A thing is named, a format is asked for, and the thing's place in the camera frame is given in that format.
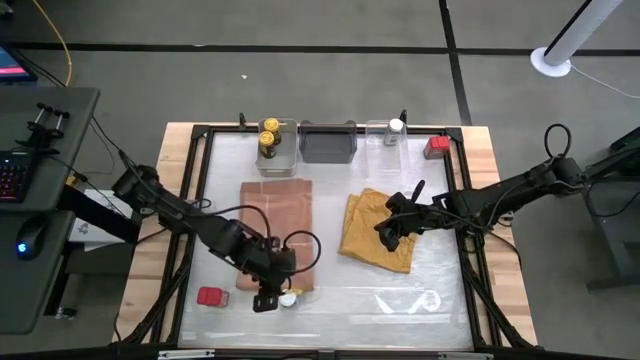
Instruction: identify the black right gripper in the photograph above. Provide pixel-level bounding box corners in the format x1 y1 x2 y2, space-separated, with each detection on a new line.
374 179 442 253

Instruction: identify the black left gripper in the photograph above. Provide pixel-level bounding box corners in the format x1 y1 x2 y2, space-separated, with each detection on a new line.
243 238 300 315

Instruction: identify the mustard yellow cloth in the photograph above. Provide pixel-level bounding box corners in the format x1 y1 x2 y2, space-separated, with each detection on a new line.
338 187 419 275

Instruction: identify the red spice box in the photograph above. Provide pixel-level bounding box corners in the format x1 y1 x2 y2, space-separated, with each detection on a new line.
195 285 231 308
423 135 452 161

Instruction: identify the yellow-lid spice jar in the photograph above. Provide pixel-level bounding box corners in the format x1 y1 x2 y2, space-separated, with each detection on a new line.
257 130 279 160
262 117 283 144

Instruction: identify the clear plastic bin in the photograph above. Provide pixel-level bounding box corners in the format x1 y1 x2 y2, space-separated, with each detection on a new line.
365 119 411 176

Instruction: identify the dark grey plastic bin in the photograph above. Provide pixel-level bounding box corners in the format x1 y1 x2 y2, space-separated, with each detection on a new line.
298 119 359 165

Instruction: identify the salmon pink folded cloth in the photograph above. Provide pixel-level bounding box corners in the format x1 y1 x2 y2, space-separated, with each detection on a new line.
235 178 316 294

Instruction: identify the beige plastic bin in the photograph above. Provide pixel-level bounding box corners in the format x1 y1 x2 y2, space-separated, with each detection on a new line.
255 117 299 178

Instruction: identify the white printed paper sheet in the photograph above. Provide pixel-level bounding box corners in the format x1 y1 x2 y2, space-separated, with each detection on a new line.
67 188 139 252

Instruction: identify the white round-base pole stand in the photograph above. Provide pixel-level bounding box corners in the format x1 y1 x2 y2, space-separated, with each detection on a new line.
529 0 626 79

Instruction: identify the black metal stand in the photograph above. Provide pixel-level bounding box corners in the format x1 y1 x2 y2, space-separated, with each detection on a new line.
582 124 640 292

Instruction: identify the grey side desk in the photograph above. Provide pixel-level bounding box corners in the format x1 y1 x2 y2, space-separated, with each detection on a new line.
0 87 101 336

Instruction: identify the black computer mouse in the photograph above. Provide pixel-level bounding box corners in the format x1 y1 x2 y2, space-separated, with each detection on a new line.
14 214 50 262

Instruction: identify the black clamp stand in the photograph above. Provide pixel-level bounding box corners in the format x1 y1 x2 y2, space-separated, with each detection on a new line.
14 102 72 156

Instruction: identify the backlit black keyboard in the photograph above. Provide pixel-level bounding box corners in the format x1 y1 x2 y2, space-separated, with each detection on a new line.
0 149 34 204

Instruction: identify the monitor with pink screen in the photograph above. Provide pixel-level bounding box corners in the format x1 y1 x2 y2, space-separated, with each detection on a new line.
0 43 39 84

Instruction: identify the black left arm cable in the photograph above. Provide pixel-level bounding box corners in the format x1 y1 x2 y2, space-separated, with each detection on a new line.
189 197 324 276

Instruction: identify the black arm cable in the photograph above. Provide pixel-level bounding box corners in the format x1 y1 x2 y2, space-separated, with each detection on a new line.
189 197 324 276
543 123 573 161

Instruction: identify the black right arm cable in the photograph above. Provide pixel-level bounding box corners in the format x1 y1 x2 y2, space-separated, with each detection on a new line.
543 123 573 161

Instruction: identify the black aluminium table frame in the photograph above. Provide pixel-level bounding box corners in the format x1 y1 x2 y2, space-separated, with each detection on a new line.
113 122 539 351

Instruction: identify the white floor cable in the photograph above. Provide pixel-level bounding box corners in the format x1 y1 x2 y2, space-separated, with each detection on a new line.
568 62 640 100

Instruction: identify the yellow cable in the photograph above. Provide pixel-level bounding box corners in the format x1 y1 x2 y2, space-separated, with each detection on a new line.
30 0 74 87

